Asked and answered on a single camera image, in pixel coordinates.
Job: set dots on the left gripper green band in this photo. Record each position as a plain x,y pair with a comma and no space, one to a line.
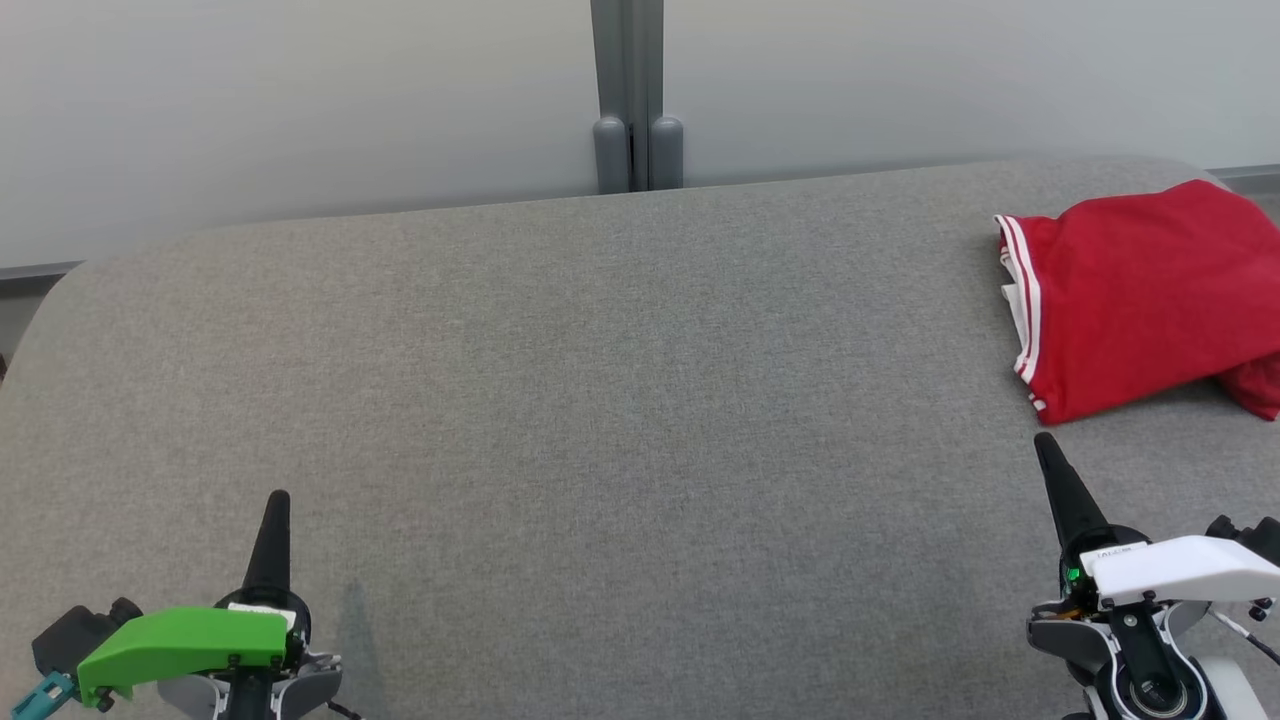
190,640

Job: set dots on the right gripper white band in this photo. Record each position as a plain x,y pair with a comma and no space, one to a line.
1170,570

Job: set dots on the red basketball jersey black print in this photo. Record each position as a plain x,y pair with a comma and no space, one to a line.
1140,290

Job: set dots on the red shorts white trim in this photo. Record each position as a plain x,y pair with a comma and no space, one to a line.
1260,385

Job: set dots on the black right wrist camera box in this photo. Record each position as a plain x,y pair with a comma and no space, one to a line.
1250,540

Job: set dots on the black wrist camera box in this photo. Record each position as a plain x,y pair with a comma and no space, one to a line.
1250,540
75,635

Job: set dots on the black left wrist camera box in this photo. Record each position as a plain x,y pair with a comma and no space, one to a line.
75,635

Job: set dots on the dark grey wall baseboard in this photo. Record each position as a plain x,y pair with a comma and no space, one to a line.
1250,178
35,272

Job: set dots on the grey partition post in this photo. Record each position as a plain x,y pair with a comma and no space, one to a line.
635,90

